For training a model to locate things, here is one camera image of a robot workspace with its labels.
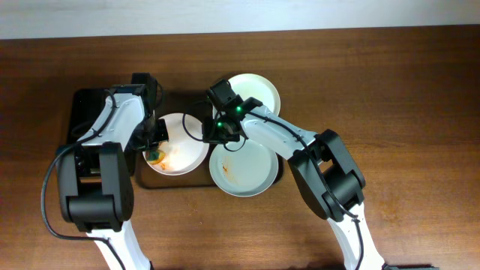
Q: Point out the pale blue plate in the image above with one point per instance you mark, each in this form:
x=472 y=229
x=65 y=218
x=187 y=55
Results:
x=246 y=171

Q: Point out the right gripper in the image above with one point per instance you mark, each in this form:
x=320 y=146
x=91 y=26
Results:
x=216 y=135

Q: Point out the brown plastic tray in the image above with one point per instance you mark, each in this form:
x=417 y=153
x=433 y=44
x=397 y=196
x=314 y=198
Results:
x=178 y=102

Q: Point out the pink white plate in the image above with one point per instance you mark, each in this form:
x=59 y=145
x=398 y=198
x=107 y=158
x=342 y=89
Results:
x=181 y=153

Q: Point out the yellow green sponge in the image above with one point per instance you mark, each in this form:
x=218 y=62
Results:
x=154 y=156

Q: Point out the black plastic tray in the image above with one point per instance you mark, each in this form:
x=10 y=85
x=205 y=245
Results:
x=116 y=114

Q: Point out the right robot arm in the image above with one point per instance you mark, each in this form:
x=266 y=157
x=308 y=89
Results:
x=328 y=179

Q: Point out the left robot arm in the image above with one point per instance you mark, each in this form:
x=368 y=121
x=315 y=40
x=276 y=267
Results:
x=101 y=206

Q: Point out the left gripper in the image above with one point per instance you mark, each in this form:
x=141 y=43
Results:
x=158 y=131

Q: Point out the cream white plate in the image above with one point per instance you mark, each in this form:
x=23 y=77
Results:
x=253 y=85

